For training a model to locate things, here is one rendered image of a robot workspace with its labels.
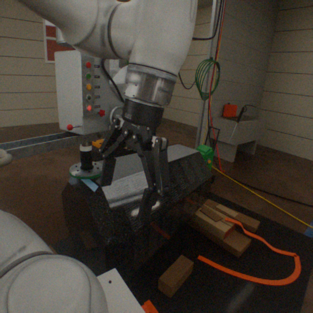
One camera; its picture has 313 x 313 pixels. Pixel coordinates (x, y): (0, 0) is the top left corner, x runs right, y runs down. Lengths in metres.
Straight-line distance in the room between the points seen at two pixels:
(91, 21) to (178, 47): 0.16
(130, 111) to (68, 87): 0.81
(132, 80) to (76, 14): 0.14
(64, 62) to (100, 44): 0.74
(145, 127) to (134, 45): 0.14
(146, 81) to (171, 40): 0.07
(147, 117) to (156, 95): 0.04
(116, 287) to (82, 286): 0.32
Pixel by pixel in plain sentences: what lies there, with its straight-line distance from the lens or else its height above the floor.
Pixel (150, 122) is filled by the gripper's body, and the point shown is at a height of 1.37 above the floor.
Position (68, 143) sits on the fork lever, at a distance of 1.10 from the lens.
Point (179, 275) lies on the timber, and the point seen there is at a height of 0.13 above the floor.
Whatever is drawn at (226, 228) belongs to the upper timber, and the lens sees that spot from 2.07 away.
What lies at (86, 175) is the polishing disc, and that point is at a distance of 1.22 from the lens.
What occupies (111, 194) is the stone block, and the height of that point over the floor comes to 0.80.
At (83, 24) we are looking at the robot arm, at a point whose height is 1.53.
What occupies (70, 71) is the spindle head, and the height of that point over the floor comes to 1.47.
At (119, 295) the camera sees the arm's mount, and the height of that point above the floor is 0.91.
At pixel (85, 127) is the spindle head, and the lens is 1.08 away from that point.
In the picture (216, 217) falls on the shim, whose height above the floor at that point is 0.21.
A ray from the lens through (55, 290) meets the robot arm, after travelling 0.32.
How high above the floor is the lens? 1.43
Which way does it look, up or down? 21 degrees down
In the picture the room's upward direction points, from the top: 4 degrees clockwise
